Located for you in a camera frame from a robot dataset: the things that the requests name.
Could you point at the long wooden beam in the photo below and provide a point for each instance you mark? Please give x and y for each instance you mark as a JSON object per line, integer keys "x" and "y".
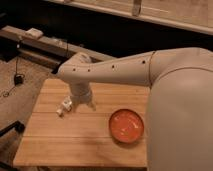
{"x": 46, "y": 51}

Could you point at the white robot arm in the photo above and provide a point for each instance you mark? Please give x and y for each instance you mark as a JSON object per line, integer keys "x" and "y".
{"x": 179, "y": 114}

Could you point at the small white box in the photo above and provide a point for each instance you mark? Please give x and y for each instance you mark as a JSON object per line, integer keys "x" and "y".
{"x": 34, "y": 33}

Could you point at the upper wooden shelf edge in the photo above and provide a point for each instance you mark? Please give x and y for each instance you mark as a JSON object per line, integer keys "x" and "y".
{"x": 193, "y": 15}

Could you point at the small white bottle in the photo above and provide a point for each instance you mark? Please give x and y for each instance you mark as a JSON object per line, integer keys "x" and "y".
{"x": 66, "y": 105}

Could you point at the orange ceramic bowl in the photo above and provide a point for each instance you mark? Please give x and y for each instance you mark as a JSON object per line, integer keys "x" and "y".
{"x": 126, "y": 126}

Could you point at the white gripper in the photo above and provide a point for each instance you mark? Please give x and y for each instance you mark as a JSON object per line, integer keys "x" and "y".
{"x": 81, "y": 93}

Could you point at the black bar at left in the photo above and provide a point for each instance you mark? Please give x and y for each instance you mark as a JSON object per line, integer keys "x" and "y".
{"x": 17, "y": 126}

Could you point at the wooden board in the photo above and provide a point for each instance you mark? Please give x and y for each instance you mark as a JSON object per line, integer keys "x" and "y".
{"x": 82, "y": 138}

